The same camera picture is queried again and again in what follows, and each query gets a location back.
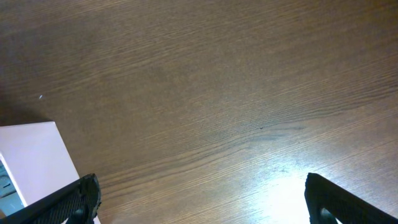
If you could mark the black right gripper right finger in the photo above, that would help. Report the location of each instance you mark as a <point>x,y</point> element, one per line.
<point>329,203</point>

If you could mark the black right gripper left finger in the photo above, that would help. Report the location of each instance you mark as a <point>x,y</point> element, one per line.
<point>77,203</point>

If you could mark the beige open cardboard box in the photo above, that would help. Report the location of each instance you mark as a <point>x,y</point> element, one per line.
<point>36,160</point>

